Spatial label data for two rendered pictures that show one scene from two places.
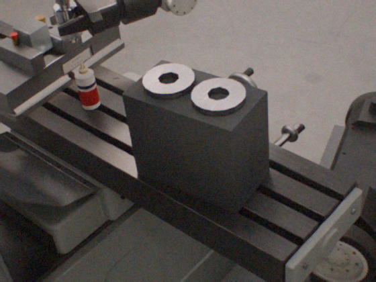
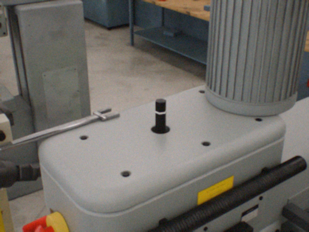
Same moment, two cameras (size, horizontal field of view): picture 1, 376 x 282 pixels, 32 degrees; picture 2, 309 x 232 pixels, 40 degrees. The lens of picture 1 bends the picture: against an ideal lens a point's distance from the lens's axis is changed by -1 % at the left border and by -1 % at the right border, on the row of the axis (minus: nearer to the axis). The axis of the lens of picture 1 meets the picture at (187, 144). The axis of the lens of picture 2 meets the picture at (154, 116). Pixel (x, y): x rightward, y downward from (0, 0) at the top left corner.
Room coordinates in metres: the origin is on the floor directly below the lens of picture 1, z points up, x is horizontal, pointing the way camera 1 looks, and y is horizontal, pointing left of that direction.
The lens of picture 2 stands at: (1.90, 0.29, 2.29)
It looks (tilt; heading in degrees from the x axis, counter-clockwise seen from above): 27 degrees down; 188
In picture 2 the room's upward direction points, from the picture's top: straight up
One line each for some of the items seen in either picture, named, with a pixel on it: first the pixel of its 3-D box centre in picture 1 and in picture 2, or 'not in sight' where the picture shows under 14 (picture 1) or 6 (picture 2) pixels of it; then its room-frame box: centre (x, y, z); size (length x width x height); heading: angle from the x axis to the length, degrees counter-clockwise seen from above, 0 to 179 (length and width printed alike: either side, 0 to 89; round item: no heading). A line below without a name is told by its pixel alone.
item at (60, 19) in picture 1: (68, 22); not in sight; (1.19, 0.21, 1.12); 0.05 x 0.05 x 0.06
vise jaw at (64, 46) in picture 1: (53, 34); not in sight; (1.34, 0.27, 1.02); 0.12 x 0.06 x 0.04; 46
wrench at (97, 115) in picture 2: not in sight; (61, 128); (1.22, 0.02, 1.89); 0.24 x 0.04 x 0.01; 135
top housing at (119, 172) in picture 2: not in sight; (166, 160); (1.18, 0.22, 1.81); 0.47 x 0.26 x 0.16; 134
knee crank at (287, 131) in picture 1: (281, 141); not in sight; (1.46, -0.27, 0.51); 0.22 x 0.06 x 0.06; 134
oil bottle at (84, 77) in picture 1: (86, 84); not in sight; (1.17, 0.20, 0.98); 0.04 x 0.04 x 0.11
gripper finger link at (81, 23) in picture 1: (74, 27); not in sight; (1.16, 0.19, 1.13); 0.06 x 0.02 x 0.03; 112
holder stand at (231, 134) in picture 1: (198, 131); not in sight; (0.91, -0.02, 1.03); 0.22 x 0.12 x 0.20; 51
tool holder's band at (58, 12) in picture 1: (64, 7); not in sight; (1.19, 0.21, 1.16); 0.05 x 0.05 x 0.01
